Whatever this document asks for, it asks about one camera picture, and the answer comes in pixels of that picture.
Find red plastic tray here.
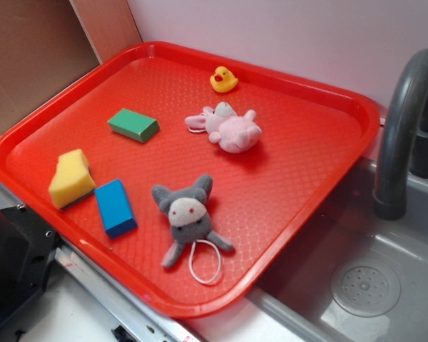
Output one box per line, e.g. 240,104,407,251
0,42,379,318

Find grey plush bunny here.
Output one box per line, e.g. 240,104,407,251
151,175,234,285

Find brown cardboard box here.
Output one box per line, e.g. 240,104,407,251
0,1,142,135

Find yellow sponge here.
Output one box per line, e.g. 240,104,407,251
49,149,96,209

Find pink plush bunny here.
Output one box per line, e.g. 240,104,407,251
185,102,263,154

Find blue rectangular block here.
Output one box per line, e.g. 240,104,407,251
94,179,138,239

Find grey toy sink basin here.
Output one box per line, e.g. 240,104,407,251
248,160,428,341

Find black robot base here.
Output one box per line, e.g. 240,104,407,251
0,207,58,328

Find yellow rubber duck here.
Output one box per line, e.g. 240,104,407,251
210,66,239,93

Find green rectangular block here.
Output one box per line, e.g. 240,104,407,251
108,108,160,143

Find grey toy faucet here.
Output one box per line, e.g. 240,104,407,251
373,49,428,220

